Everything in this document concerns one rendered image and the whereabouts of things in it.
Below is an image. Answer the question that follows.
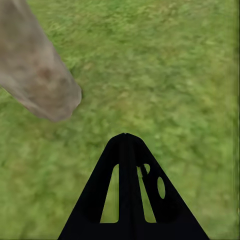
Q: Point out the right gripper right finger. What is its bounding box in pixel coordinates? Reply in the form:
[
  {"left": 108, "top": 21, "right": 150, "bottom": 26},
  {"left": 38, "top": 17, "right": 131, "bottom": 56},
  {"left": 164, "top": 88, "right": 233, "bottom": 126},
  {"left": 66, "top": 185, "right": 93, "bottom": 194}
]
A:
[{"left": 125, "top": 133, "right": 210, "bottom": 240}]

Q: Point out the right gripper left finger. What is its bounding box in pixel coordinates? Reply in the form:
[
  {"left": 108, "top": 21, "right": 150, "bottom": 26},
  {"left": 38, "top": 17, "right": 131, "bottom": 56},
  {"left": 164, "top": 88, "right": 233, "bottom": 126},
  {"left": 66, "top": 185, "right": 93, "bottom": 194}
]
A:
[{"left": 57, "top": 133, "right": 133, "bottom": 240}]

